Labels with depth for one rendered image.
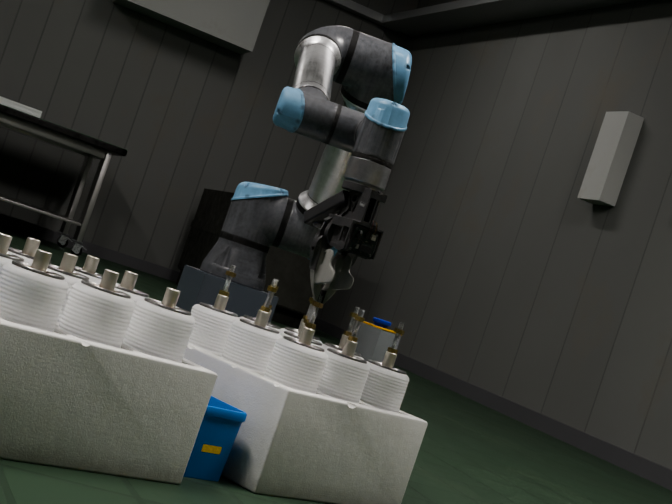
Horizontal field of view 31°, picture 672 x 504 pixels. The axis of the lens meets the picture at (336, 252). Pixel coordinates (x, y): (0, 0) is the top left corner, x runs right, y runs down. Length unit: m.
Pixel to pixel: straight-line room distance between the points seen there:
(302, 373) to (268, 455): 0.15
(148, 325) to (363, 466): 0.55
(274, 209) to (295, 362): 0.70
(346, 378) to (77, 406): 0.58
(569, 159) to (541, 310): 0.88
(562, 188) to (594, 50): 0.83
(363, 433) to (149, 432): 0.48
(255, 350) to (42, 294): 0.55
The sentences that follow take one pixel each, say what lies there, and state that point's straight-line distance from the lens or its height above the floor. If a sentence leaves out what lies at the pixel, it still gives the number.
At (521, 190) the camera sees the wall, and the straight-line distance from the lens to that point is 7.09.
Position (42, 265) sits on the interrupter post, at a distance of 1.72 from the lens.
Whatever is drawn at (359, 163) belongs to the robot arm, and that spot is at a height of 0.58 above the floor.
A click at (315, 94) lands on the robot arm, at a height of 0.68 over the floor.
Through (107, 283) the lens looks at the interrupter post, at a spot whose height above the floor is 0.26.
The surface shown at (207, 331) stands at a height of 0.21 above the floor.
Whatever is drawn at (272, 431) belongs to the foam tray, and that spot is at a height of 0.11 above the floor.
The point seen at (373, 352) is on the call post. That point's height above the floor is 0.26.
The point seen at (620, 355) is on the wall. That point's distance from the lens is 5.87.
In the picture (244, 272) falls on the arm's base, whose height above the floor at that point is 0.33.
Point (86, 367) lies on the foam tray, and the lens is 1.72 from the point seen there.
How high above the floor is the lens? 0.37
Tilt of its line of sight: 1 degrees up
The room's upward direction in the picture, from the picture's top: 19 degrees clockwise
